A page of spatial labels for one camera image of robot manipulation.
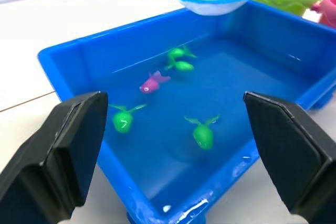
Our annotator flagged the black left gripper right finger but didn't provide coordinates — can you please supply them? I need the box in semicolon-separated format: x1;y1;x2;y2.
243;91;336;224

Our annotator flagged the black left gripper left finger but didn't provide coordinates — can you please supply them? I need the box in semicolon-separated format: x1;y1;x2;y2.
0;91;109;224

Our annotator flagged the green toy fish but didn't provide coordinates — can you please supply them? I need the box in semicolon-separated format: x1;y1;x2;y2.
166;45;197;62
184;114;221;151
108;103;148;133
164;60;195;73

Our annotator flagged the blue plastic tub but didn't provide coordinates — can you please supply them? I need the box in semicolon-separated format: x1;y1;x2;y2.
37;0;336;224

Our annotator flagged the pink toy fish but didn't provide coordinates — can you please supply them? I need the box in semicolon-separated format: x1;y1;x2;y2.
139;70;171;94

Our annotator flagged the pink plastic bucket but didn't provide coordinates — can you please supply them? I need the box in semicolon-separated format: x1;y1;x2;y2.
311;0;336;28

